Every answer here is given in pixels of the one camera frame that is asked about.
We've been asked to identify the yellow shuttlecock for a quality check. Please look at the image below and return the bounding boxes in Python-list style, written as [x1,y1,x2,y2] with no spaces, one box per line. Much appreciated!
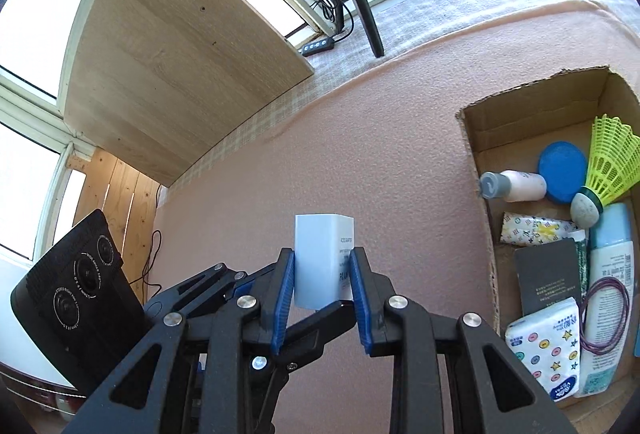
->
[570,114,640,230]

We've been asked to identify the light wooden board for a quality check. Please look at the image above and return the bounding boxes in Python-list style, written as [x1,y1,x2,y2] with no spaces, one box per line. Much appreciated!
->
[57,0,316,187]

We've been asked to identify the patterned packet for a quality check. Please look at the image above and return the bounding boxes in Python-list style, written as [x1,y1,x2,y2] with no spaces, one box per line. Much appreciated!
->
[500,211,586,247]

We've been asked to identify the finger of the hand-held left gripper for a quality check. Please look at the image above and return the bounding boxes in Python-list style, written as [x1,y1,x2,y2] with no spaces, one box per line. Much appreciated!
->
[256,300,359,434]
[144,260,280,330]

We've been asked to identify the white window frame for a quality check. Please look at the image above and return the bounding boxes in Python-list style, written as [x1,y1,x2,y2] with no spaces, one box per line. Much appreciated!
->
[0,0,601,265]

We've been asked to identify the blue round lid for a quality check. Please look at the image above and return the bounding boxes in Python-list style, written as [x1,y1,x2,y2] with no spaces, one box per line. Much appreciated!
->
[538,141,588,205]

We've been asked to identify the black card box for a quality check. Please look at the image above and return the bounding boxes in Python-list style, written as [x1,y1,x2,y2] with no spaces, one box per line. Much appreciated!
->
[513,238,583,317]

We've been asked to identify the pink tube with grey cap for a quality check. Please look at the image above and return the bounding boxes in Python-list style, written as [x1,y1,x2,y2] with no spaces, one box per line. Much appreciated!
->
[479,170,548,204]

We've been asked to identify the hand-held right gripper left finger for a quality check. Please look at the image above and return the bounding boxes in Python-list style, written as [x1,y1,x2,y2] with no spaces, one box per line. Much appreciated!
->
[62,246,296,434]

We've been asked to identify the black USB cable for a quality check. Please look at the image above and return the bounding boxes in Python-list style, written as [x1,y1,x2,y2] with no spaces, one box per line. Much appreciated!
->
[130,229,164,300]

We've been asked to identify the cardboard box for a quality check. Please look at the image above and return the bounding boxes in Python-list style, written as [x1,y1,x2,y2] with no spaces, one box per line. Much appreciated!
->
[456,66,640,415]

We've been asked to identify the white charger adapter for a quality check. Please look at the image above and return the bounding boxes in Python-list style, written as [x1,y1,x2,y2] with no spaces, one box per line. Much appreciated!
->
[294,213,357,310]

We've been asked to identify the black power strip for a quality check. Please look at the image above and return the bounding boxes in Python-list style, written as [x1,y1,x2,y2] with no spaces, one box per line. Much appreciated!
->
[299,39,334,58]

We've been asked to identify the white bottle with blue cap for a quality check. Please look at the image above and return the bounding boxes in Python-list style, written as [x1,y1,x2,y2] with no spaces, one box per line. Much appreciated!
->
[572,203,635,397]

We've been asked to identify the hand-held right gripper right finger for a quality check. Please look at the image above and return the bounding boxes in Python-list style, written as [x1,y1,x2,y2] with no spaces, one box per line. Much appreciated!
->
[348,246,581,434]

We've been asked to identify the patterned tissue pack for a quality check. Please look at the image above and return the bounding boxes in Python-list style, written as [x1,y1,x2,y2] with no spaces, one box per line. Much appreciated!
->
[505,296,583,402]

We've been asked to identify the slatted wooden panel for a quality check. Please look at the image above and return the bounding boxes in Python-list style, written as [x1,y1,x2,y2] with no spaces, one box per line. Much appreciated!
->
[75,149,162,305]

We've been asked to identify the purple hair tie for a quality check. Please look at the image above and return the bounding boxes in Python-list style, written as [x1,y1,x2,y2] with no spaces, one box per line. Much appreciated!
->
[579,277,632,355]

